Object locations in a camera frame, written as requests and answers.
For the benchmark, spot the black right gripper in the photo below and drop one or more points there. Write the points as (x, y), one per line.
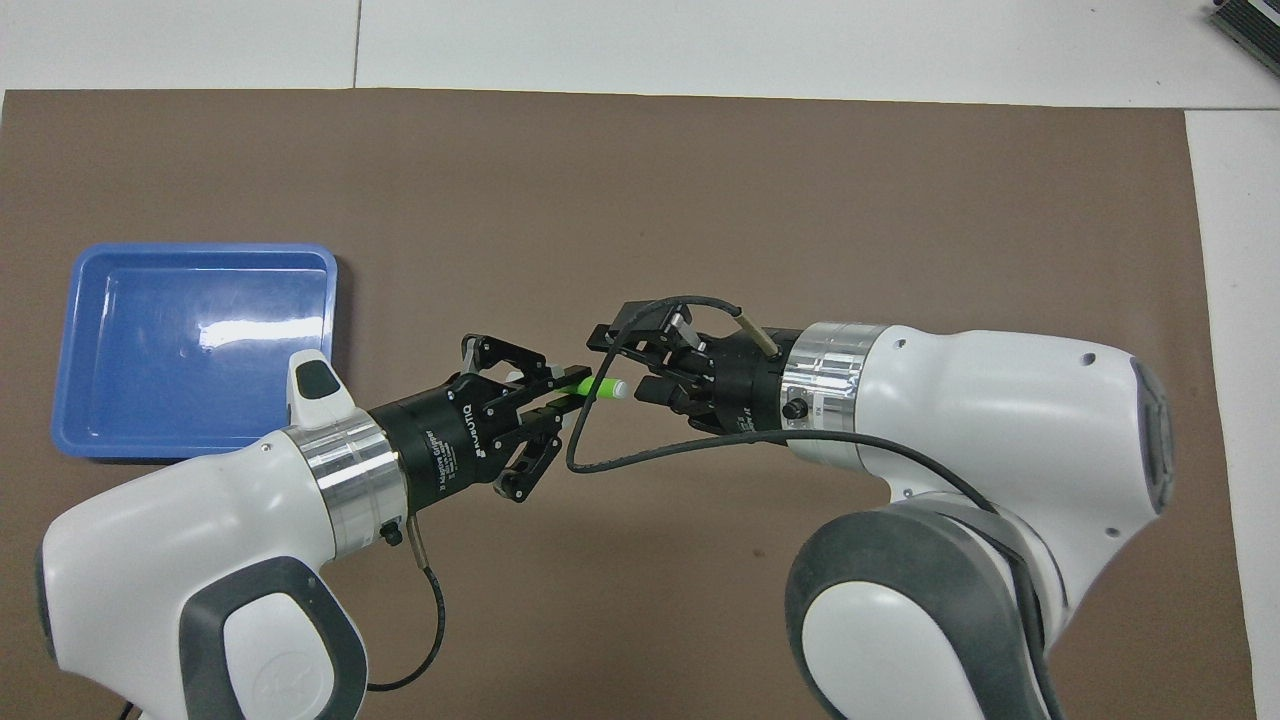
(745, 390)

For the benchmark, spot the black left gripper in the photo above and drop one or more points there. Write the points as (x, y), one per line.
(440, 450)

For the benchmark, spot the green pen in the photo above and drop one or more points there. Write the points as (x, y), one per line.
(585, 386)

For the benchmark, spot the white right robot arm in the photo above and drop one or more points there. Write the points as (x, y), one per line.
(1000, 420)

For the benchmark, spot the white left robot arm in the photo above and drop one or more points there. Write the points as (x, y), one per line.
(200, 560)

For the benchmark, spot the blue plastic tray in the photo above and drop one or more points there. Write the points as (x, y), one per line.
(150, 330)

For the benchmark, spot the brown table mat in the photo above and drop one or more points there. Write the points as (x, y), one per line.
(650, 200)

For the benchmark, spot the dark ribbed device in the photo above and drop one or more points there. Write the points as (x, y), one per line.
(1255, 25)

